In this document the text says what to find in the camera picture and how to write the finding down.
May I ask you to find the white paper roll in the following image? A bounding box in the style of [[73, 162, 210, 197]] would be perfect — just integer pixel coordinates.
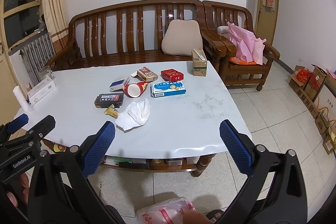
[[13, 86, 29, 111]]

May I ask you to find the white red plastic trash bag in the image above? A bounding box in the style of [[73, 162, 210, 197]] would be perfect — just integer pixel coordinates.
[[135, 197, 195, 224]]

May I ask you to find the tan green carton box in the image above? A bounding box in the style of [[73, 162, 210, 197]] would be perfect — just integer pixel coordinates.
[[191, 49, 207, 77]]

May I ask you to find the wooden armchair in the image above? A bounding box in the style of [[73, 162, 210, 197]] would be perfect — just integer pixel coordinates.
[[202, 1, 280, 91]]

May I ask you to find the glass mug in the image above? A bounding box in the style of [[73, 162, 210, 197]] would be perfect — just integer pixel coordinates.
[[38, 65, 55, 81]]

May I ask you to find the red cigarette pack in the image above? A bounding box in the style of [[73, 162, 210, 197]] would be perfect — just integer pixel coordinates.
[[161, 69, 184, 82]]

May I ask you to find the brown patterned small box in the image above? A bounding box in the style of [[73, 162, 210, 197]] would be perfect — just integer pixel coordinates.
[[137, 67, 158, 83]]

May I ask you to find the white long box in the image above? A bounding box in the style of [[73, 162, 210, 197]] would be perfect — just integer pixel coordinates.
[[28, 77, 56, 105]]

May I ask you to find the black labelled box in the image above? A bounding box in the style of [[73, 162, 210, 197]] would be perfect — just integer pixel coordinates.
[[94, 92, 124, 109]]

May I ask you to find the pink plastic bag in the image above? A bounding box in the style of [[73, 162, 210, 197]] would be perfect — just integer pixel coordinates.
[[228, 23, 266, 65]]

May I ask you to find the grey radiator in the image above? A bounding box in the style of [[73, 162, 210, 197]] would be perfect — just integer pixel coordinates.
[[19, 30, 56, 86]]

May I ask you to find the wooden coffee table frame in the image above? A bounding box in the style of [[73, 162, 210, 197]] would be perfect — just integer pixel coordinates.
[[100, 153, 216, 177]]

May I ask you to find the long wooden slatted bench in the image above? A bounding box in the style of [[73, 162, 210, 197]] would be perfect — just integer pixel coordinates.
[[47, 0, 211, 71]]

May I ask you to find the white tissue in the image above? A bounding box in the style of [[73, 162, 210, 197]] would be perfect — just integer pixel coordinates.
[[115, 99, 150, 131]]

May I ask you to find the crushed red paper cup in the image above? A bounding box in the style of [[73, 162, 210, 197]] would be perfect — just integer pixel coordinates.
[[123, 81, 148, 98]]

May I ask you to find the wooden door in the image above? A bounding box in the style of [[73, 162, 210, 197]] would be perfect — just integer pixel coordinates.
[[255, 0, 279, 45]]

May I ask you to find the person's sandaled foot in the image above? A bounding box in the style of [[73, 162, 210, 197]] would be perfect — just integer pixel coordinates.
[[206, 209, 224, 223]]

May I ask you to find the blue white small box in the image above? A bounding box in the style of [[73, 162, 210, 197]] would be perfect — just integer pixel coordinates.
[[109, 75, 130, 92]]

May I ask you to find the yellow snack wrapper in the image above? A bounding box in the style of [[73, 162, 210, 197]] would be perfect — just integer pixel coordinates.
[[104, 104, 119, 119]]

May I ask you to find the beige cushion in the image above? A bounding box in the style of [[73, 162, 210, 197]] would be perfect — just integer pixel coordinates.
[[161, 19, 203, 56]]

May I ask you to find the blue white medicine box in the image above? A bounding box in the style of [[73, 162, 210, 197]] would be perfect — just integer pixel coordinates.
[[150, 81, 186, 98]]

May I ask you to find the person's left hand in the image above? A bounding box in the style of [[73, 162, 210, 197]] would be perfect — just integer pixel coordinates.
[[7, 172, 29, 207]]

